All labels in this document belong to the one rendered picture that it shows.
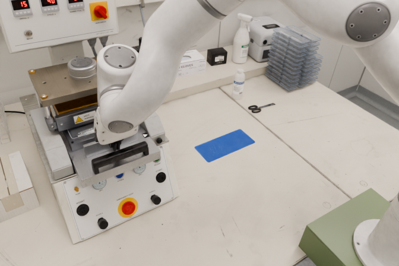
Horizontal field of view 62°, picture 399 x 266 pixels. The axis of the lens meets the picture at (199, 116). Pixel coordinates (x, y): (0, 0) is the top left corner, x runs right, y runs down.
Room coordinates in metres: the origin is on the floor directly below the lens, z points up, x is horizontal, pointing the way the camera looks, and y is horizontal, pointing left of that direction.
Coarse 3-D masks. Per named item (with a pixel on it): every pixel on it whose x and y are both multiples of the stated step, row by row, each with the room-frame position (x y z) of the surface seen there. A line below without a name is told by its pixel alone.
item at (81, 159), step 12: (60, 132) 0.73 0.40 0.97; (144, 132) 0.75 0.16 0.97; (84, 144) 0.64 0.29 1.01; (96, 144) 0.65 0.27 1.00; (108, 144) 0.66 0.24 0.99; (132, 144) 0.69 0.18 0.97; (72, 156) 0.63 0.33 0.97; (84, 156) 0.63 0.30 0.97; (96, 156) 0.64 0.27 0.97; (132, 156) 0.65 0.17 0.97; (144, 156) 0.65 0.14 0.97; (156, 156) 0.67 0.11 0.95; (84, 168) 0.59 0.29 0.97; (108, 168) 0.60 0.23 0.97; (120, 168) 0.61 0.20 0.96; (132, 168) 0.63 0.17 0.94; (84, 180) 0.56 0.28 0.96; (96, 180) 0.57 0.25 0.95
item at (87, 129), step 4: (84, 124) 0.73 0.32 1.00; (88, 124) 0.73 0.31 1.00; (92, 124) 0.73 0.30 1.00; (72, 128) 0.71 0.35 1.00; (76, 128) 0.71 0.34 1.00; (80, 128) 0.71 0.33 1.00; (84, 128) 0.71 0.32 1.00; (88, 128) 0.71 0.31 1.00; (92, 128) 0.71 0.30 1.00; (72, 132) 0.69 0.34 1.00; (76, 132) 0.69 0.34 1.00; (80, 132) 0.69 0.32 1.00; (84, 132) 0.69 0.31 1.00; (88, 132) 0.69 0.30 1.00; (72, 136) 0.67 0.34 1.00; (76, 136) 0.68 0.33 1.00
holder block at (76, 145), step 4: (64, 132) 0.70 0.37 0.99; (68, 136) 0.68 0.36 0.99; (92, 136) 0.69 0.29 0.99; (68, 140) 0.67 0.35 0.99; (76, 140) 0.67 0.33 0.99; (80, 140) 0.67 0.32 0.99; (84, 140) 0.67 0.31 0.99; (88, 140) 0.68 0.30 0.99; (92, 140) 0.68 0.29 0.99; (72, 144) 0.65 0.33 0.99; (76, 144) 0.66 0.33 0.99; (80, 144) 0.66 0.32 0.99; (72, 148) 0.65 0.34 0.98; (76, 148) 0.66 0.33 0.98; (80, 148) 0.66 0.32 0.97
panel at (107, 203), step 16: (160, 160) 0.73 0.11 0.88; (128, 176) 0.66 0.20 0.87; (144, 176) 0.68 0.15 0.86; (80, 192) 0.59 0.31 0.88; (96, 192) 0.60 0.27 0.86; (112, 192) 0.62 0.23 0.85; (128, 192) 0.64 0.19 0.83; (144, 192) 0.66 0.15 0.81; (160, 192) 0.68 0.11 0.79; (96, 208) 0.58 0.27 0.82; (112, 208) 0.60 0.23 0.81; (144, 208) 0.63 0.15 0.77; (80, 224) 0.54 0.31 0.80; (96, 224) 0.56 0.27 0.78; (112, 224) 0.57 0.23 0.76; (80, 240) 0.52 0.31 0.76
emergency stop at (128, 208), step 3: (129, 201) 0.62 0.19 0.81; (123, 204) 0.61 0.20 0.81; (126, 204) 0.61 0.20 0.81; (129, 204) 0.62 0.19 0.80; (132, 204) 0.62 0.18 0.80; (123, 207) 0.60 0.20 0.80; (126, 207) 0.61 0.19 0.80; (129, 207) 0.61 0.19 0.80; (132, 207) 0.61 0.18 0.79; (123, 210) 0.60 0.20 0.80; (126, 210) 0.60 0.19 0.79; (129, 210) 0.61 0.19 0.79; (132, 210) 0.61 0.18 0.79; (123, 213) 0.60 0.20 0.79; (126, 213) 0.60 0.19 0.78; (129, 213) 0.60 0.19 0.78
